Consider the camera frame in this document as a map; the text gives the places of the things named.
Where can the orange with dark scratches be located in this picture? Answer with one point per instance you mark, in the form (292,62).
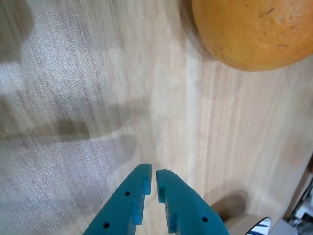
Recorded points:
(249,34)

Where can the white plate with blue strokes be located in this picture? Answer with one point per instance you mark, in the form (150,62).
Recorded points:
(244,224)

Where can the grey box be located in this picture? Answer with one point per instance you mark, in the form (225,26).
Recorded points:
(281,227)

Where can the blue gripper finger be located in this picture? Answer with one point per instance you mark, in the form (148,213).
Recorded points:
(117,208)
(188,210)

